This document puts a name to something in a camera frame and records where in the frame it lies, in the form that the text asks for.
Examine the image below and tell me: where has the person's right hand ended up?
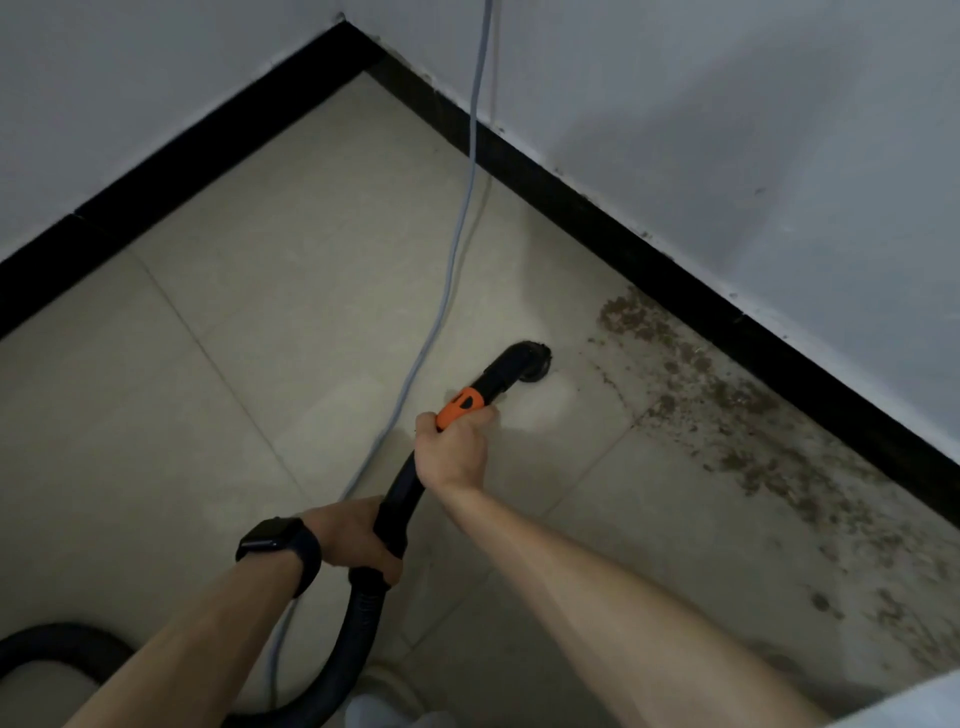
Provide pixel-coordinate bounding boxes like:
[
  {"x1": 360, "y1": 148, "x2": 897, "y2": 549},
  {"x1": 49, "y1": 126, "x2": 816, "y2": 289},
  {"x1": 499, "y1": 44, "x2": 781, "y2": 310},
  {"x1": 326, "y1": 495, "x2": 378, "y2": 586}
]
[{"x1": 414, "y1": 408, "x2": 493, "y2": 498}]

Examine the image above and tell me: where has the person's left hand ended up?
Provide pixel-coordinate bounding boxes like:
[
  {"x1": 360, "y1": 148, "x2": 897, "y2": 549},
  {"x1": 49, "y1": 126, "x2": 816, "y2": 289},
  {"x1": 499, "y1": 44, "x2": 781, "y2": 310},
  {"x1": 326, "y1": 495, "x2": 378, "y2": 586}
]
[{"x1": 300, "y1": 495, "x2": 405, "y2": 588}]

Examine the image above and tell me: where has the black vacuum wand orange grip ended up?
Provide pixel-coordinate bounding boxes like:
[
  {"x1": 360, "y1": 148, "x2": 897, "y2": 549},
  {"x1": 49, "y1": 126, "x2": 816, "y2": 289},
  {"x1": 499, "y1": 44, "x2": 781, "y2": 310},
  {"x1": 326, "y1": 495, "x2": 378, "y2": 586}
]
[{"x1": 349, "y1": 341, "x2": 554, "y2": 594}]

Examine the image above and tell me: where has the person's right forearm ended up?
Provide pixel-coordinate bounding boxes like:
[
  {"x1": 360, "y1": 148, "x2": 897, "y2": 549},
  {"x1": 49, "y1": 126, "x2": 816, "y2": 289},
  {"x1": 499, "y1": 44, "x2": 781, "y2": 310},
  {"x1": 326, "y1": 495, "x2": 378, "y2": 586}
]
[{"x1": 433, "y1": 481, "x2": 830, "y2": 728}]

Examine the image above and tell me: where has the person's left forearm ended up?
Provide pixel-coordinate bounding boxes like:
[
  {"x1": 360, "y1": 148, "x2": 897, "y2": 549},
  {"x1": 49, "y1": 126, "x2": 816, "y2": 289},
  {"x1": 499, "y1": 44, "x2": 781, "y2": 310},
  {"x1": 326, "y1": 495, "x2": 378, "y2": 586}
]
[{"x1": 66, "y1": 551, "x2": 304, "y2": 728}]

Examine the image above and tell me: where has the black smartwatch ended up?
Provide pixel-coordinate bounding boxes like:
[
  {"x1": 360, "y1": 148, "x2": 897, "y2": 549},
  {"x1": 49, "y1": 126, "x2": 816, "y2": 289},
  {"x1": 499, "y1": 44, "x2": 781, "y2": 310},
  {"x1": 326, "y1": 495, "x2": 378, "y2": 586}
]
[{"x1": 235, "y1": 516, "x2": 324, "y2": 600}]

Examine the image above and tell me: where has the person's white shoe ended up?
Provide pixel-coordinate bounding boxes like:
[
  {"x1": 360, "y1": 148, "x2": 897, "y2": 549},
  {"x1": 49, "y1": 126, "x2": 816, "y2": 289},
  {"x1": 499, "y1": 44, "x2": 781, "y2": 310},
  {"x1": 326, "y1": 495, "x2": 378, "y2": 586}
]
[{"x1": 343, "y1": 667, "x2": 459, "y2": 728}]

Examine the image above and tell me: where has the black skirting board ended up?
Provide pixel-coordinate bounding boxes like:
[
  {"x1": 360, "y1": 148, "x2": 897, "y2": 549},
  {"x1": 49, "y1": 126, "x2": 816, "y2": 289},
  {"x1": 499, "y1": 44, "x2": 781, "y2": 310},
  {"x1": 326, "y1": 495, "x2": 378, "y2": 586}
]
[
  {"x1": 343, "y1": 21, "x2": 960, "y2": 528},
  {"x1": 0, "y1": 21, "x2": 380, "y2": 340}
]

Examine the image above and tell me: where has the brown dirt patch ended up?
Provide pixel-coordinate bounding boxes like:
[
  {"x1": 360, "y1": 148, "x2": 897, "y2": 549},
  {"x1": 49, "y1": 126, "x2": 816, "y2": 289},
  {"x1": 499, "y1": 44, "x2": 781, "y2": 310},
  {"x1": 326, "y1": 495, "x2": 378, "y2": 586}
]
[{"x1": 585, "y1": 287, "x2": 960, "y2": 676}]

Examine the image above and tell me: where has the white furniture corner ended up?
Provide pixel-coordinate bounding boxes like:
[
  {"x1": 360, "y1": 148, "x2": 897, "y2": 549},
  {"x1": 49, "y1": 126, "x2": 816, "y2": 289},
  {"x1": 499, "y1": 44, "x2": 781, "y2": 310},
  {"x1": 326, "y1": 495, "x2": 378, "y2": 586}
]
[{"x1": 823, "y1": 669, "x2": 960, "y2": 728}]

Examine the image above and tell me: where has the black corrugated vacuum hose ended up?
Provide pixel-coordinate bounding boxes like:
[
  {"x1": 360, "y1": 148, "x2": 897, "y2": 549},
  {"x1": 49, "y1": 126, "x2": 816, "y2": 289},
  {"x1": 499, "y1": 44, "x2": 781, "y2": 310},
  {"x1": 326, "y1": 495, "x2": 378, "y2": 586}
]
[{"x1": 0, "y1": 571, "x2": 391, "y2": 728}]

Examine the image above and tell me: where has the grey power cable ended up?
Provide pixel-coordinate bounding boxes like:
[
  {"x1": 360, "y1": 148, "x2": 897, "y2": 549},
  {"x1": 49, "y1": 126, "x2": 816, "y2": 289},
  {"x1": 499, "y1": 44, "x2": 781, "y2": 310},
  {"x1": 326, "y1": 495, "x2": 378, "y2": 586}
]
[{"x1": 266, "y1": 0, "x2": 498, "y2": 710}]

